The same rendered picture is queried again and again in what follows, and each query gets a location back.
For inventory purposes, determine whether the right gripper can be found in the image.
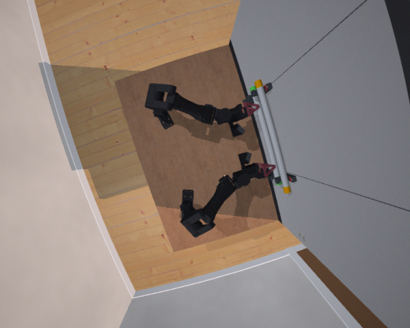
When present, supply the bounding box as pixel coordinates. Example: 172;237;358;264
249;163;276;179

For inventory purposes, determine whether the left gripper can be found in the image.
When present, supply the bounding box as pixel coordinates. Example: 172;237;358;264
230;102;260;120

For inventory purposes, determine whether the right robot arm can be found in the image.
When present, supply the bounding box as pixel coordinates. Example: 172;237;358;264
180;152;256;238

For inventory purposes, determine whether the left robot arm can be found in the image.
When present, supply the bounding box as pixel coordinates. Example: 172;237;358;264
145;83;245;137

